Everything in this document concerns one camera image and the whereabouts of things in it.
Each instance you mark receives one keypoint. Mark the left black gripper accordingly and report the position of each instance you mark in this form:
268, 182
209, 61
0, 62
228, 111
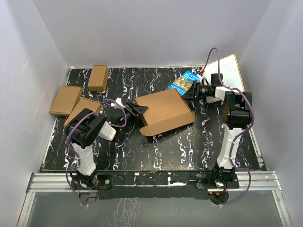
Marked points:
136, 110

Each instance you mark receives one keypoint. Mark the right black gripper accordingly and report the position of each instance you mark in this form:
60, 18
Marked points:
194, 91

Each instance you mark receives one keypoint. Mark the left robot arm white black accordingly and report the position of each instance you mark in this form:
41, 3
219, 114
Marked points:
86, 126

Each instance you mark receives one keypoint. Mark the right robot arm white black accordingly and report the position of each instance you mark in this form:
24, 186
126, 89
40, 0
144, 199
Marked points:
238, 118

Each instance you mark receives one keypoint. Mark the blue Treehouse book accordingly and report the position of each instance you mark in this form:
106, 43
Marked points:
183, 83

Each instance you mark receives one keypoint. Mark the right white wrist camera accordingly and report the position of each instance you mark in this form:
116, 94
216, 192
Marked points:
203, 80

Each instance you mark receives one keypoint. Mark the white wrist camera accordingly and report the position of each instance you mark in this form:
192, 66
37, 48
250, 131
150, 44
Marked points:
203, 80
117, 104

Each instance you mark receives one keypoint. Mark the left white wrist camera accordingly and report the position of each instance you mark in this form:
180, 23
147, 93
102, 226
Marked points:
117, 104

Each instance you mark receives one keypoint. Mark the white board yellow frame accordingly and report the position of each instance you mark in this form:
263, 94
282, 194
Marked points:
229, 69

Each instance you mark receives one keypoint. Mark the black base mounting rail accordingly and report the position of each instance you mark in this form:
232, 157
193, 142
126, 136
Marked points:
199, 185

